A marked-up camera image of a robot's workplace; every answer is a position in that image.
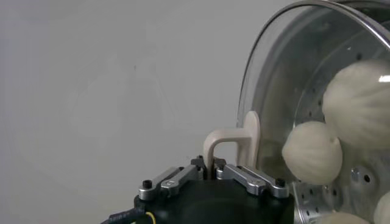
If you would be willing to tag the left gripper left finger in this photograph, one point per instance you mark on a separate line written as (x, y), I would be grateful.
(170, 182)

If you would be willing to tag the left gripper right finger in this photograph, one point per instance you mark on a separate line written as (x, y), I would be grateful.
(253, 182)

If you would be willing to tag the white steamed baozi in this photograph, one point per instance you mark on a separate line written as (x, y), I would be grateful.
(356, 103)
(310, 152)
(341, 219)
(383, 210)

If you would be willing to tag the stainless steel steamer basket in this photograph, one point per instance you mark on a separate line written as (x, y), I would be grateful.
(362, 178)

